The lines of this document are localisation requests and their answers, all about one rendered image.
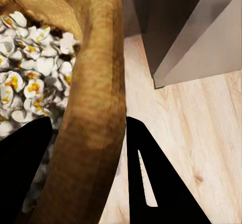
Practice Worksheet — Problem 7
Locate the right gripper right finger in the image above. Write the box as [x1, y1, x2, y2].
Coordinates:
[126, 116, 211, 224]

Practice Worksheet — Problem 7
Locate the popcorn bag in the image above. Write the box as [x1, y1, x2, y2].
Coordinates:
[0, 0, 128, 224]

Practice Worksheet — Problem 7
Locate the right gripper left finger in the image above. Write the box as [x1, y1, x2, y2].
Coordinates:
[0, 116, 54, 224]

